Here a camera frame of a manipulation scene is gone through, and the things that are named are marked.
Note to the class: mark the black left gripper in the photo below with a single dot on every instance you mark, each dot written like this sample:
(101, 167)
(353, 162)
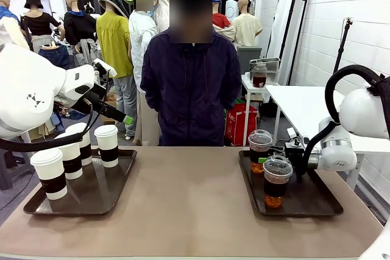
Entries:
(91, 101)

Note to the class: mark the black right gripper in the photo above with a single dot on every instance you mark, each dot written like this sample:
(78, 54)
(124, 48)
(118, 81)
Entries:
(295, 153)

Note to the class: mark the clear dome-lid iced coffee cup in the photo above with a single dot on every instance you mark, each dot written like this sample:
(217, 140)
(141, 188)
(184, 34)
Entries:
(258, 150)
(275, 184)

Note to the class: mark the white lidded paper coffee cup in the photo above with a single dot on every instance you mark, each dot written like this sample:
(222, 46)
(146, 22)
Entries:
(51, 174)
(107, 147)
(71, 162)
(83, 147)

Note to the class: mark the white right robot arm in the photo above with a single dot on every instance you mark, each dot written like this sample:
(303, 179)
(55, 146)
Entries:
(362, 114)

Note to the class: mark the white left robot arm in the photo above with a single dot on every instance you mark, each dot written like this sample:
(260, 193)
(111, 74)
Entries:
(27, 92)

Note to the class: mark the dark brown serving tray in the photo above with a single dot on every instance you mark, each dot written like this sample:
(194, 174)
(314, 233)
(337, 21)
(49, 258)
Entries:
(307, 193)
(94, 190)

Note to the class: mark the cardboard box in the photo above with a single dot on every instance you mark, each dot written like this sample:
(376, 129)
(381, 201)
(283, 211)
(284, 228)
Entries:
(108, 111)

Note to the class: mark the red shopping bag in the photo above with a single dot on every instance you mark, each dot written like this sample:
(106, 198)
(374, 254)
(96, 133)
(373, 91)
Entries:
(240, 124)

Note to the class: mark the large white table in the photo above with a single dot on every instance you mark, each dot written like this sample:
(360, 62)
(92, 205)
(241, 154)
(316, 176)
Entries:
(304, 104)

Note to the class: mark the small white side table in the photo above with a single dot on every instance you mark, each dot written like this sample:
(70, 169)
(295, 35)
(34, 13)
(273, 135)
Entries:
(250, 89)

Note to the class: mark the mannequin in yellow shirt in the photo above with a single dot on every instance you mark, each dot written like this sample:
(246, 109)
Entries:
(114, 44)

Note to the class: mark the person in white coat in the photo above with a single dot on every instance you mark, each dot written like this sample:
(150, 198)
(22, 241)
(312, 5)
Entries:
(141, 44)

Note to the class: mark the person in navy jacket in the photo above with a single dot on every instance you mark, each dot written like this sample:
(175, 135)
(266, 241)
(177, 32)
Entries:
(190, 89)

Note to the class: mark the glass jar of dark liquid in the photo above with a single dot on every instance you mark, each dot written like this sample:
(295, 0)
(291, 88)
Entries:
(259, 77)

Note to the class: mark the blue jeans mannequin torso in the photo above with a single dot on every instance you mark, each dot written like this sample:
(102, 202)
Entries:
(55, 56)

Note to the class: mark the mannequin in black hoodie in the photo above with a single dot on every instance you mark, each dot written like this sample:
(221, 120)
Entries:
(77, 28)

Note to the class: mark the grey bin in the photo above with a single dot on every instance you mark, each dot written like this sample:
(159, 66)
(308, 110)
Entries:
(248, 59)

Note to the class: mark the mannequin in black hat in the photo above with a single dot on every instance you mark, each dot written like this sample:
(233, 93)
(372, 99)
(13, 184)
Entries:
(38, 22)

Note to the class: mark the black tripod stand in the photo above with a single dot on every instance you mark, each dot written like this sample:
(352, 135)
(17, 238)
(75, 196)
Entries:
(342, 47)

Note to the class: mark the mannequin in cream shirt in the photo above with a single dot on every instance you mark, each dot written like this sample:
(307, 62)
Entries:
(246, 28)

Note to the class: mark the mannequin in blue vest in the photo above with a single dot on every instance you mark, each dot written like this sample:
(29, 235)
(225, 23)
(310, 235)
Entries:
(9, 25)

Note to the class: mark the mannequin in red shirt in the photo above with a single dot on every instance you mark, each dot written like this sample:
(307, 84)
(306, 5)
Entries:
(222, 24)

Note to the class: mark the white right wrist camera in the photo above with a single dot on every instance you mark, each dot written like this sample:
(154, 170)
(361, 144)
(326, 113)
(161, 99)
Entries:
(297, 136)

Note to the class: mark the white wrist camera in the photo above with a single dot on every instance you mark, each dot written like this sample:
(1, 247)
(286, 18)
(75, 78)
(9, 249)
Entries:
(105, 67)
(297, 136)

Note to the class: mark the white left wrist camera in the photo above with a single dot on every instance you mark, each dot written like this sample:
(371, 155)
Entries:
(105, 67)

